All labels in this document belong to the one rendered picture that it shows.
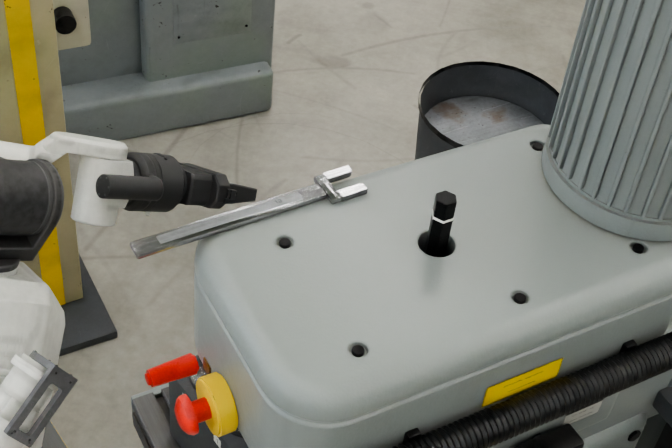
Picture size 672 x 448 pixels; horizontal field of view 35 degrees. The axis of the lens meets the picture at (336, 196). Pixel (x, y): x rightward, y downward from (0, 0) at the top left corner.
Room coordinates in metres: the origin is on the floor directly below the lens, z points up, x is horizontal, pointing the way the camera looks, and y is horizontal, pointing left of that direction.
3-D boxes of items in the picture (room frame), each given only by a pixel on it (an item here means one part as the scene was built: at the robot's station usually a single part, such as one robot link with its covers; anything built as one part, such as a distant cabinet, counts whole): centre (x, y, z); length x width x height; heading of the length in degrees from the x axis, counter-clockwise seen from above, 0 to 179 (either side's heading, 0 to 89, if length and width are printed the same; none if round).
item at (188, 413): (0.62, 0.11, 1.76); 0.04 x 0.03 x 0.04; 33
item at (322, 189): (0.76, 0.08, 1.89); 0.24 x 0.04 x 0.01; 125
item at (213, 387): (0.63, 0.09, 1.76); 0.06 x 0.02 x 0.06; 33
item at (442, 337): (0.77, -0.12, 1.81); 0.47 x 0.26 x 0.16; 123
